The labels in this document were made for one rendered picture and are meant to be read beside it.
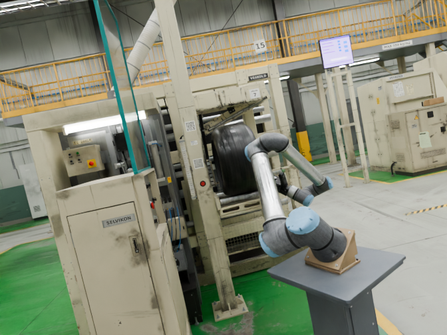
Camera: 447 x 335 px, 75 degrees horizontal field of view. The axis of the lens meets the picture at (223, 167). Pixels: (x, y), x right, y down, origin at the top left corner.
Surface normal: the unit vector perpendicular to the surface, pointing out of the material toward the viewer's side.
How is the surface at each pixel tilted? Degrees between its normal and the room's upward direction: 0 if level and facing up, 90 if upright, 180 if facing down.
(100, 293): 90
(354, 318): 90
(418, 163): 90
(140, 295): 90
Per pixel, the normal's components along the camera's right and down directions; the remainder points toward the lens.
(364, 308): 0.55, -0.05
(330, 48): 0.07, 0.07
